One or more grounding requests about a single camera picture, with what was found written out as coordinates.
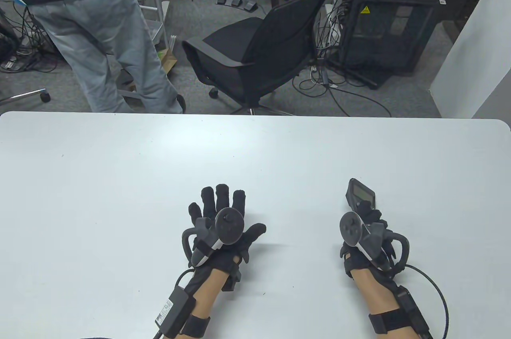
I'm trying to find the white cart with wooden top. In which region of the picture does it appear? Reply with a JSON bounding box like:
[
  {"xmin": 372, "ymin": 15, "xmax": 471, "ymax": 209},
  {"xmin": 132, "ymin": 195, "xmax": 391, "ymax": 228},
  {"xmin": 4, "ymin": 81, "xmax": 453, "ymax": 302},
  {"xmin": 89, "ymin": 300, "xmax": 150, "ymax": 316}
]
[{"xmin": 116, "ymin": 0, "xmax": 170, "ymax": 107}]

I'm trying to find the dark grey motion controller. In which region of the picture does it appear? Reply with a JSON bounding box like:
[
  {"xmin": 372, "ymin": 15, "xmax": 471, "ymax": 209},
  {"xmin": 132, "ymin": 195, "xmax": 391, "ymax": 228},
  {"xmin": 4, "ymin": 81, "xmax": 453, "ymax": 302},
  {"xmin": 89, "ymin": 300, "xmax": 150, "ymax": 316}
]
[
  {"xmin": 182, "ymin": 207, "xmax": 245, "ymax": 268},
  {"xmin": 339, "ymin": 211, "xmax": 411, "ymax": 276}
]

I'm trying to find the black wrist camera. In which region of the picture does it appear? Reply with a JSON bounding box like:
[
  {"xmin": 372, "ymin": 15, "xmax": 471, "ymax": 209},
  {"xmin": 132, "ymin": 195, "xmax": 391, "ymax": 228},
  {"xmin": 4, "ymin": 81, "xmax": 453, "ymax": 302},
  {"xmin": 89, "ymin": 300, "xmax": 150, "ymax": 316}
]
[{"xmin": 224, "ymin": 271, "xmax": 243, "ymax": 291}]

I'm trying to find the black forearm electronics box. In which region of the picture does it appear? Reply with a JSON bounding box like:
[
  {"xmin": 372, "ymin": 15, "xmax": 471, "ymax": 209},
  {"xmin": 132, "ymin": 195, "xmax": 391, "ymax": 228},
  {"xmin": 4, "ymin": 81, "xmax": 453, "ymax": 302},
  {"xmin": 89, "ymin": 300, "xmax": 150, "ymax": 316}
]
[
  {"xmin": 395, "ymin": 286, "xmax": 430, "ymax": 331},
  {"xmin": 155, "ymin": 286, "xmax": 197, "ymax": 339}
]

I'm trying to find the person's left hand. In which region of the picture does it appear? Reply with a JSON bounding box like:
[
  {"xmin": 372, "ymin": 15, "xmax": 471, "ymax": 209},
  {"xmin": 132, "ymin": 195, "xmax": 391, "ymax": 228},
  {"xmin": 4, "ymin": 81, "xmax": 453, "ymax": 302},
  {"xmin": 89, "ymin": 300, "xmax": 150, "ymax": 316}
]
[{"xmin": 188, "ymin": 184, "xmax": 267, "ymax": 272}]

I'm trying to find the black computer tower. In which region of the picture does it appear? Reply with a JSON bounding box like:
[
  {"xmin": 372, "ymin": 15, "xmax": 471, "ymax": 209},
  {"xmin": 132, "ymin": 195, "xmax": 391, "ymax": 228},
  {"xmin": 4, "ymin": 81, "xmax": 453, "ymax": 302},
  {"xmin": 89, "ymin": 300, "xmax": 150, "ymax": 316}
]
[{"xmin": 327, "ymin": 0, "xmax": 444, "ymax": 90}]

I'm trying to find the tangle of floor cables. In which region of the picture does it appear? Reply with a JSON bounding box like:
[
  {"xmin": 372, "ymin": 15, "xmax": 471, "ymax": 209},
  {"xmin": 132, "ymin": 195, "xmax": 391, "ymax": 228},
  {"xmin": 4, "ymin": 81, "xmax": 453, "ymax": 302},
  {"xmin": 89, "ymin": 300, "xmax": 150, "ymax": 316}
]
[
  {"xmin": 292, "ymin": 0, "xmax": 394, "ymax": 118},
  {"xmin": 0, "ymin": 0, "xmax": 76, "ymax": 74}
]

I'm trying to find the silver chair leg with caster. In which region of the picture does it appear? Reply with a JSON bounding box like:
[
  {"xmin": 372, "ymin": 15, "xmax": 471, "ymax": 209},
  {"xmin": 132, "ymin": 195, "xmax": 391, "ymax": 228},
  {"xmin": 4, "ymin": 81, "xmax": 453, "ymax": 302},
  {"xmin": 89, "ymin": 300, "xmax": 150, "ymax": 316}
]
[{"xmin": 0, "ymin": 89, "xmax": 51, "ymax": 105}]

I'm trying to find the person's right hand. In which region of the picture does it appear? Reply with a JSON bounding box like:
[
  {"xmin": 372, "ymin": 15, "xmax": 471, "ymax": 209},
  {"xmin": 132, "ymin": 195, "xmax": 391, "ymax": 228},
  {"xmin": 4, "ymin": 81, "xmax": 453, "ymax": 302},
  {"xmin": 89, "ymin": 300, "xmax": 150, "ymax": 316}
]
[{"xmin": 339, "ymin": 201, "xmax": 400, "ymax": 278}]

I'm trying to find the black calculator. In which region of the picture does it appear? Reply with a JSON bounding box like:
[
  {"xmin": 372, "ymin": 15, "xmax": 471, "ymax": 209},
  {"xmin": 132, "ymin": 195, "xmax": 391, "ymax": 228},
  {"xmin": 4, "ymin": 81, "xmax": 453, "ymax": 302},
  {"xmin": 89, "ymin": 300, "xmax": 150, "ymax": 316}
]
[{"xmin": 345, "ymin": 178, "xmax": 376, "ymax": 214}]

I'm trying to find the black office chair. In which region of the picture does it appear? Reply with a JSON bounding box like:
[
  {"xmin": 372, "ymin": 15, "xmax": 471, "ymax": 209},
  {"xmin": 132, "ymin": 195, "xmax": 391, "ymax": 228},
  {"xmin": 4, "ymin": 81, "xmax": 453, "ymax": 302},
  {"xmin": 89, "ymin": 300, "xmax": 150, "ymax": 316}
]
[{"xmin": 182, "ymin": 0, "xmax": 354, "ymax": 116}]

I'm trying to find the white partition panel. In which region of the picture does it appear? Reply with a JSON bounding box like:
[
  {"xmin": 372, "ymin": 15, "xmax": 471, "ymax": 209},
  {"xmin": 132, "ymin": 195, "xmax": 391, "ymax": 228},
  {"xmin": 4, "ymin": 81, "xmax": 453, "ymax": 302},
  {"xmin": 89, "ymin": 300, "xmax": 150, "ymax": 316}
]
[{"xmin": 430, "ymin": 0, "xmax": 511, "ymax": 120}]

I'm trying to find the person's right forearm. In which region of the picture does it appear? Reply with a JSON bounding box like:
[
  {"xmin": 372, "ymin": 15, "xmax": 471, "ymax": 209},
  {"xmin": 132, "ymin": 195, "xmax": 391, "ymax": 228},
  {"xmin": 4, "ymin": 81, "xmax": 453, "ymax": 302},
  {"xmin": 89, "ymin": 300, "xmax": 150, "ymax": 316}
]
[{"xmin": 353, "ymin": 269, "xmax": 404, "ymax": 335}]

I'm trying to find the black forearm strap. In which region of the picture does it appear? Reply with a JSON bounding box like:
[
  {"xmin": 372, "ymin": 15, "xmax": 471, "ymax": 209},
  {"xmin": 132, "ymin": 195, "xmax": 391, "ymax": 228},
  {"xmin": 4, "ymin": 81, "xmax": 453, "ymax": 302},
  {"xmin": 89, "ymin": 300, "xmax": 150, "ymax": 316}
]
[
  {"xmin": 368, "ymin": 307, "xmax": 410, "ymax": 335},
  {"xmin": 180, "ymin": 314, "xmax": 211, "ymax": 336}
]

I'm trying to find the green and brown paper bag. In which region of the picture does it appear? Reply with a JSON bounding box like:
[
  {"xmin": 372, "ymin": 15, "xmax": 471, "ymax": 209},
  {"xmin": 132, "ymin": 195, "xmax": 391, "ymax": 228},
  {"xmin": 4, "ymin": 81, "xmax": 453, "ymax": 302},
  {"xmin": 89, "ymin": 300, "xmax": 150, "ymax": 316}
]
[{"xmin": 158, "ymin": 48, "xmax": 178, "ymax": 76}]

